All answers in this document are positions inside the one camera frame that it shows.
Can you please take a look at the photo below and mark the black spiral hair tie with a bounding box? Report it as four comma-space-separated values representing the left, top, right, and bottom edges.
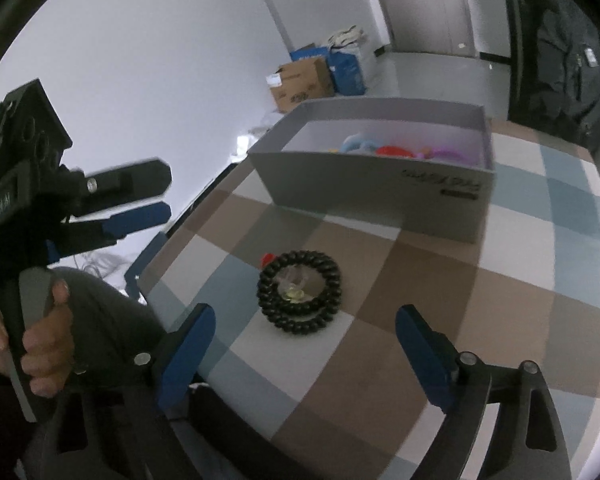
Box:
256, 249, 344, 336

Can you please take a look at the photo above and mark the clear plastic hair clip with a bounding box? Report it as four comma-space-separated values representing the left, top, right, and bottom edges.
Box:
275, 266, 312, 304

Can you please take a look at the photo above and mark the blue ring bracelet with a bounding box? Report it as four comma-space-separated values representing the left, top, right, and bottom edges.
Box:
339, 132, 382, 155

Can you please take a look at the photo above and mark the purple ring bracelet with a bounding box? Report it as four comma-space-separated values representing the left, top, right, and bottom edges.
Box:
419, 145, 472, 164

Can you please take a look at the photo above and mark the person's left hand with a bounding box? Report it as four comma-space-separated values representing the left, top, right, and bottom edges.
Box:
0, 278, 74, 399

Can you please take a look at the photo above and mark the checkered table cloth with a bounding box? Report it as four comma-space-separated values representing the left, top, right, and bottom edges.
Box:
138, 122, 600, 479

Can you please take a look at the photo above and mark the grey cardboard box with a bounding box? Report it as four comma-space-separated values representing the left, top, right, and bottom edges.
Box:
248, 98, 495, 243

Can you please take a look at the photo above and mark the brown cardboard box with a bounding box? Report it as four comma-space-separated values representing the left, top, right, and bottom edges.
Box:
266, 56, 335, 113

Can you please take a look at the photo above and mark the blue shopping bag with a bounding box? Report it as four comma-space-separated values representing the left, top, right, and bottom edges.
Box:
290, 47, 366, 96

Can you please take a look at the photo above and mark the cream tote bag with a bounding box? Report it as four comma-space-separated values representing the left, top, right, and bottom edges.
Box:
325, 25, 366, 49

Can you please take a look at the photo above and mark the black coat rack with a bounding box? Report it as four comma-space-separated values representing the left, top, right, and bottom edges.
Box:
505, 0, 530, 124

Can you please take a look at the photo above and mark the grey door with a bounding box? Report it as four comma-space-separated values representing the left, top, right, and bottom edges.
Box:
379, 0, 477, 58

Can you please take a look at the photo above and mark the black backpack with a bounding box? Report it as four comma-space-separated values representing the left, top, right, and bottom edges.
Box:
521, 0, 600, 153

